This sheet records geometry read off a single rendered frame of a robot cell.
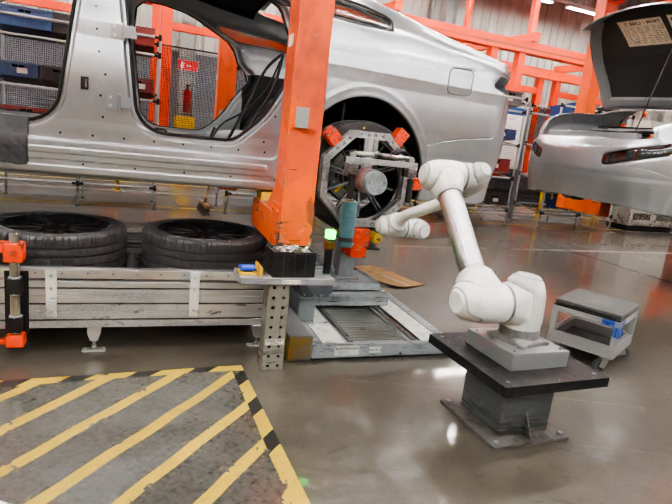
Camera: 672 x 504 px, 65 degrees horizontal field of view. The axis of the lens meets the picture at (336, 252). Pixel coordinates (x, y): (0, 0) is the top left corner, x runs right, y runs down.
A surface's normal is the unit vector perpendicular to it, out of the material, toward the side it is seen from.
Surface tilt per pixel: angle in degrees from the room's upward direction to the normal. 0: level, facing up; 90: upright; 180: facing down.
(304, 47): 90
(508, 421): 90
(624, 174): 89
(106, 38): 87
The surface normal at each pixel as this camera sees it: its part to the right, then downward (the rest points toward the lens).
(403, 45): 0.34, 0.07
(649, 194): -0.54, 0.36
